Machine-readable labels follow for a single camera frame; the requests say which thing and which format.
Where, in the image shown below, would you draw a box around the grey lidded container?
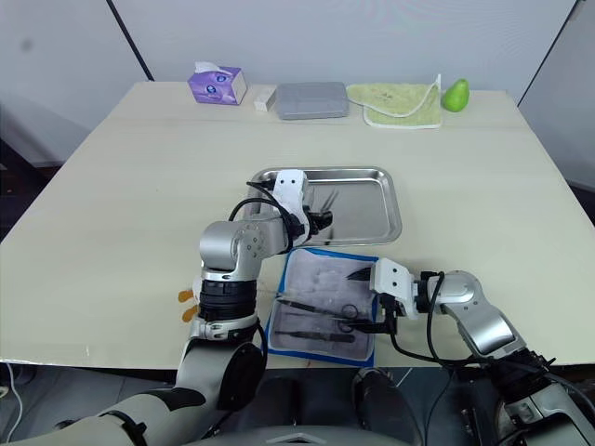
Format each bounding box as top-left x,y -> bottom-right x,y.
275,82 -> 351,123

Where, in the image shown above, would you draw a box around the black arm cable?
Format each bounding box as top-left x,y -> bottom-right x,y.
388,270 -> 595,419
227,179 -> 304,247

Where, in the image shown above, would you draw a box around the dark rounded shape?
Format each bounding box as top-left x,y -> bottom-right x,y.
350,366 -> 422,446

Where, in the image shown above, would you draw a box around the black slanted pole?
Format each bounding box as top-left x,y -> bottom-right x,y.
105,0 -> 155,82

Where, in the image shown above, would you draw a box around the black surgical scissors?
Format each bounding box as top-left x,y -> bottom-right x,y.
277,298 -> 361,335

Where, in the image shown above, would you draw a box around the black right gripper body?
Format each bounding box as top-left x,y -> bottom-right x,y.
377,294 -> 406,336

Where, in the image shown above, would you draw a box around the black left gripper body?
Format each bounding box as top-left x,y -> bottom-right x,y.
300,183 -> 324,236

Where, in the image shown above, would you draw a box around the thin white cable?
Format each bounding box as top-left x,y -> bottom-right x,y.
0,361 -> 24,440

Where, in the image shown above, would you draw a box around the green pear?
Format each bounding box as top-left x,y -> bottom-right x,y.
441,78 -> 471,113

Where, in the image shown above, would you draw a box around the green towel with white trim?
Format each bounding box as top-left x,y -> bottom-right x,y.
346,73 -> 444,129

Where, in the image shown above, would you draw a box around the small white box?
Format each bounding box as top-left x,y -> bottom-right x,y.
253,85 -> 279,113

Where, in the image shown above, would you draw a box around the black surgical tweezers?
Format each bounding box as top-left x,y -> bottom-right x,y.
274,329 -> 357,345

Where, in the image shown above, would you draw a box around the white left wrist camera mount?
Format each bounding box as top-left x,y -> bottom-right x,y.
271,169 -> 313,248

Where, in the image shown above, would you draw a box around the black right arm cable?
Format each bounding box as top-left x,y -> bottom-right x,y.
388,270 -> 595,419

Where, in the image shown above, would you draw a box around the shiny metal tray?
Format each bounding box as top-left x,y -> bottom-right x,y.
247,165 -> 403,248

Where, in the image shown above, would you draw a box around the purple tissue box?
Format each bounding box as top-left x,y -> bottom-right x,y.
187,60 -> 249,108

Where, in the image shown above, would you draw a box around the blue surgical instrument pack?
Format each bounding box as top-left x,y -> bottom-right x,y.
265,247 -> 380,369

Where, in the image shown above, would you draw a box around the grey robot torso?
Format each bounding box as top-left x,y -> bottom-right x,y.
204,419 -> 419,446

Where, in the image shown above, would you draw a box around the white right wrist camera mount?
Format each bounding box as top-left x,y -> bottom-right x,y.
370,258 -> 420,322

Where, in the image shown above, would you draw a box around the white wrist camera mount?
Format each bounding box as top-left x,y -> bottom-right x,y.
271,169 -> 313,248
370,258 -> 420,322

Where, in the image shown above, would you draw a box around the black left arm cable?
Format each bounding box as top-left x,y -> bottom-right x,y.
227,179 -> 304,247

